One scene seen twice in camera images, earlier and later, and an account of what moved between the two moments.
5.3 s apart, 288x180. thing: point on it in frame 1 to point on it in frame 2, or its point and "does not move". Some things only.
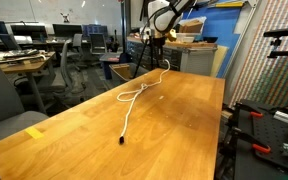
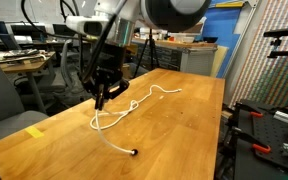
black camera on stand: (277, 42) does not move
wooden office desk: (24, 61) does not move
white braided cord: (143, 86) to (102, 129)
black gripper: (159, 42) to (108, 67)
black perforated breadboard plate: (259, 125) does not move
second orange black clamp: (252, 111) does not move
